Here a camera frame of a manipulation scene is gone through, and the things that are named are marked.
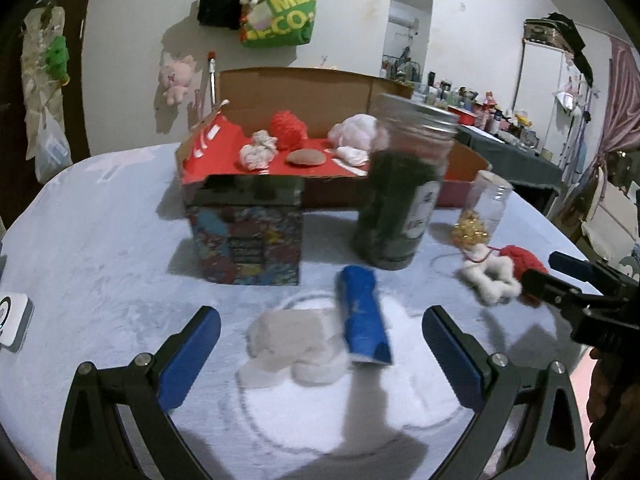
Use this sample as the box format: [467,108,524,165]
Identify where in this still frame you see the white fluffy flower toy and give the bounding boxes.
[460,244,522,306]

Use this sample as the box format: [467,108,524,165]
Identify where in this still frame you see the blue sock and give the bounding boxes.
[337,266,393,366]

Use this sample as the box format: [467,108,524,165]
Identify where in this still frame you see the white mesh bath pouf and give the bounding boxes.
[328,114,390,153]

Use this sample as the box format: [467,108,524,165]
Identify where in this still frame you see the red mesh bath pouf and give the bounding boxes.
[268,110,308,152]

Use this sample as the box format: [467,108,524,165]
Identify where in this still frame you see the red yarn ball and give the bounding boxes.
[498,245,549,292]

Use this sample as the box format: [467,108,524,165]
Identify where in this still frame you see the right hand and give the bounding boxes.
[587,348,639,479]

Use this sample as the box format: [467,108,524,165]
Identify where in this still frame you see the clear jar gold items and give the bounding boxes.
[451,170,513,248]

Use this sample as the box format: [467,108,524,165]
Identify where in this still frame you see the dark cloth covered table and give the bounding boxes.
[456,126,562,194]

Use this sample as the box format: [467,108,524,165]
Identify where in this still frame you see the pink curtain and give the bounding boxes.
[562,37,639,220]

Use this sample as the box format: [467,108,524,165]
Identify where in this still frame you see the white small device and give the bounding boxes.
[0,292,34,353]

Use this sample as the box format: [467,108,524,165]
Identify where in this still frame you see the dark green glass jar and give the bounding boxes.
[352,94,458,271]

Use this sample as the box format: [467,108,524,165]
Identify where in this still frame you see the white wardrobe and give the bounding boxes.
[513,41,591,168]

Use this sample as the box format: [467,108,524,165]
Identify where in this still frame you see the red bowl on table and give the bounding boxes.
[448,106,476,126]

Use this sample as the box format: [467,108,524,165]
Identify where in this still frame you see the white folded socks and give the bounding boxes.
[236,308,350,389]

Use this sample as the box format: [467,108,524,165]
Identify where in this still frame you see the light blue table cover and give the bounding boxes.
[0,142,601,480]

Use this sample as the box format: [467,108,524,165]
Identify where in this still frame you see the white small cloth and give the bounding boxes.
[333,146,369,167]

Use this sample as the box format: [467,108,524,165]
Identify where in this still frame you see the comic print tin box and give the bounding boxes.
[182,174,304,286]

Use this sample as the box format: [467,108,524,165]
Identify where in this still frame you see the suitcase on wardrobe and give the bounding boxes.
[523,18,574,53]

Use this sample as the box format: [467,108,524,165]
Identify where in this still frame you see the beige round sponge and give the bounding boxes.
[286,148,326,167]

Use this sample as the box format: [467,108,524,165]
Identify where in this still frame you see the red lined cardboard box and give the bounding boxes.
[176,65,494,209]

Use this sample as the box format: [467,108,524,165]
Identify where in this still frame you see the white plastic bag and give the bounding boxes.
[35,107,73,184]

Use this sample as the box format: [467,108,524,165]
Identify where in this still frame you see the pale pink bunny plush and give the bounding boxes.
[160,55,196,106]

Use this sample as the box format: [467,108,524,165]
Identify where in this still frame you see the green tote bag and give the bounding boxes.
[240,0,317,49]

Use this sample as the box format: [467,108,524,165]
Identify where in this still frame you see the green plush on door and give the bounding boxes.
[44,36,70,86]

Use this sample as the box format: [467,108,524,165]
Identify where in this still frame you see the wall mirror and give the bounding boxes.
[381,0,434,84]

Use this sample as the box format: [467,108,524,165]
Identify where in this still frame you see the broom handle red tip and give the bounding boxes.
[207,51,217,110]

